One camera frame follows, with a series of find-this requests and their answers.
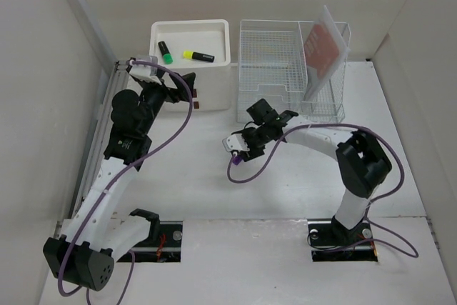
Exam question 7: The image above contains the clear mesh document pouch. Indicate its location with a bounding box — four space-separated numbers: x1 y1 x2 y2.
303 5 350 101

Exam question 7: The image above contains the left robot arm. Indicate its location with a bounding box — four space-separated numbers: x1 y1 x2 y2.
43 69 196 297

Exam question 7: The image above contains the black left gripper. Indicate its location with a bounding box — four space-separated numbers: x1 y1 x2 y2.
139 67 194 135

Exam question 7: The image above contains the purple highlighter marker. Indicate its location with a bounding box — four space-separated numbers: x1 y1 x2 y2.
232 156 243 166

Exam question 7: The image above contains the white drawer organizer body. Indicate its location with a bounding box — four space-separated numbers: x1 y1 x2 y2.
149 19 232 111

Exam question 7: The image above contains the white wire mesh file rack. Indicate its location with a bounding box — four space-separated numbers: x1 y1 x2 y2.
236 19 346 124

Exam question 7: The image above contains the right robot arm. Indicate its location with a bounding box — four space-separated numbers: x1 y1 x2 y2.
227 99 392 246

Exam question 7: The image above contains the aluminium rail frame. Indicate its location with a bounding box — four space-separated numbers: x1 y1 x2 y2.
68 60 129 218

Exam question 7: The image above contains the yellow highlighter marker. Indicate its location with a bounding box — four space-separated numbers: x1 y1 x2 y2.
183 50 215 63

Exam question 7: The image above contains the green highlighter marker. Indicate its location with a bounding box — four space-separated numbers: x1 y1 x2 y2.
158 41 174 64

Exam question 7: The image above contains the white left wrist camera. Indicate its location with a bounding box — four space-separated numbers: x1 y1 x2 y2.
127 55 160 84

